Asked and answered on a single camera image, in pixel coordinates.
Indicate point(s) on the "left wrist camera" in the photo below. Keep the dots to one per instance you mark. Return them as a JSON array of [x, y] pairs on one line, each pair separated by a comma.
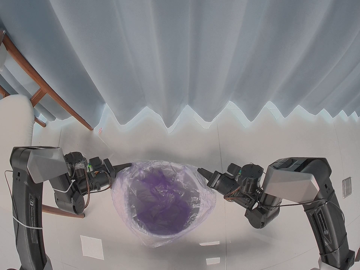
[[95, 164]]

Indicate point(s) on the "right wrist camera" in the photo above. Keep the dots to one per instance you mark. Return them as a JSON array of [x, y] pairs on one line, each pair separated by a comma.
[[234, 169]]

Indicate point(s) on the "pale blue curtain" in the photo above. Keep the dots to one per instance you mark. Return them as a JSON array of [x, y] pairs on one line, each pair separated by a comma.
[[197, 52]]

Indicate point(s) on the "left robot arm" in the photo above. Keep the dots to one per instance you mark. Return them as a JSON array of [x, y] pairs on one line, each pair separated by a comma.
[[45, 162]]

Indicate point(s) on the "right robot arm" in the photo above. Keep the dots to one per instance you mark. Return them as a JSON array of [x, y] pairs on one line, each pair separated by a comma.
[[295, 179]]

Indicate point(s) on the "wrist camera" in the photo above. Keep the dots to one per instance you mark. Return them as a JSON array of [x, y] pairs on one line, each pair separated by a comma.
[[234, 169], [95, 164]]

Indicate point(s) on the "wooden chair with cream cushions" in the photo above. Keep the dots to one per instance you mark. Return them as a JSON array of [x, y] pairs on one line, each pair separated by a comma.
[[17, 122]]

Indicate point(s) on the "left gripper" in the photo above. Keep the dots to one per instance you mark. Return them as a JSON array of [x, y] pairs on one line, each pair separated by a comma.
[[99, 180]]

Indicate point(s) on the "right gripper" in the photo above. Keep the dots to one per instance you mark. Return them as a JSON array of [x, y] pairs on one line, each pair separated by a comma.
[[225, 184]]

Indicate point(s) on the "white trash bin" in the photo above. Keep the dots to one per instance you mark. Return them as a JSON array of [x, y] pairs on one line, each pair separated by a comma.
[[130, 190]]

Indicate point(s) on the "purple plastic bag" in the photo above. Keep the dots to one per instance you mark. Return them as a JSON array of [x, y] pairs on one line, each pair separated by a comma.
[[163, 195]]

